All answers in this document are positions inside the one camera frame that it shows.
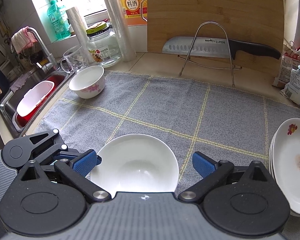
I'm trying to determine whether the wire board rack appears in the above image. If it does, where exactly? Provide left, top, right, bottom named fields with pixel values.
left=177, top=21, right=242, bottom=88

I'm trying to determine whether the green dish soap bottle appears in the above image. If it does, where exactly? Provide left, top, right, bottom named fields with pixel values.
left=47, top=0, right=71, bottom=40

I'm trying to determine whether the steel kitchen faucet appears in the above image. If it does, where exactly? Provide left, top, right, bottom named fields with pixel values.
left=11, top=27, right=60, bottom=74

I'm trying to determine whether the grey checked cloth mat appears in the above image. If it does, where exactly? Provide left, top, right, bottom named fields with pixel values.
left=35, top=71, right=300, bottom=193

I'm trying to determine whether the bamboo cutting board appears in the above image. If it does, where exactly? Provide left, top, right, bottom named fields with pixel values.
left=146, top=0, right=286, bottom=78

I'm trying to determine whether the orange cooking wine jug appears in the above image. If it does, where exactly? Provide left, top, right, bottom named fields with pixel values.
left=116, top=0, right=148, bottom=26

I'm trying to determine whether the white blue flour bag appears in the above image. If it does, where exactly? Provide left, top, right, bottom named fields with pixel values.
left=280, top=62, right=300, bottom=112

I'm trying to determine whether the pink white plastic basin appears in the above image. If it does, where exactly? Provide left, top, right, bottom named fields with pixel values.
left=17, top=80, right=55, bottom=118

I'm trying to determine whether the red white salt bag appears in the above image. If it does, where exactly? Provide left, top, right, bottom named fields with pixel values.
left=273, top=48, right=300, bottom=88

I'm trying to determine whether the white plate with fruit print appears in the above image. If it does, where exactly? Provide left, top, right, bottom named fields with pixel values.
left=273, top=118, right=300, bottom=214

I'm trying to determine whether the clear glass mug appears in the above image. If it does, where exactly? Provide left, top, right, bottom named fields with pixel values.
left=60, top=45, right=88, bottom=74

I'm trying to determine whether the pink white dishcloth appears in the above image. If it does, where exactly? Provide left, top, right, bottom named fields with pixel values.
left=11, top=27, right=38, bottom=54

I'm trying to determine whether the plastic wrap roll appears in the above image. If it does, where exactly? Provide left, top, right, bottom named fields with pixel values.
left=66, top=7, right=95, bottom=64

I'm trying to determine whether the white bowl floral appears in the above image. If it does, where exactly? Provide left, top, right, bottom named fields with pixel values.
left=69, top=66, right=106, bottom=99

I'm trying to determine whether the red sink basin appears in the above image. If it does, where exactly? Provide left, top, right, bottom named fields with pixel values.
left=16, top=74, right=65, bottom=127

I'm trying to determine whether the white plate middle stack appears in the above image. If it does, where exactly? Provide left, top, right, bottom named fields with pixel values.
left=268, top=131, right=300, bottom=217

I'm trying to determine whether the glass jar green lid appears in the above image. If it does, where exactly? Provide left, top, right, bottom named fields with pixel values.
left=86, top=21, right=122, bottom=68

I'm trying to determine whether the clear plastic cup stack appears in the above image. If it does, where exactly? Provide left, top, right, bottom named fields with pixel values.
left=104, top=0, right=136, bottom=62

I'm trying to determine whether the white bowl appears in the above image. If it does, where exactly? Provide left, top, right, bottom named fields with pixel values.
left=90, top=134, right=179, bottom=197

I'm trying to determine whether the steel cleaver black handle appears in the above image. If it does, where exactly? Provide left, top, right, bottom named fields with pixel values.
left=162, top=36, right=281, bottom=60

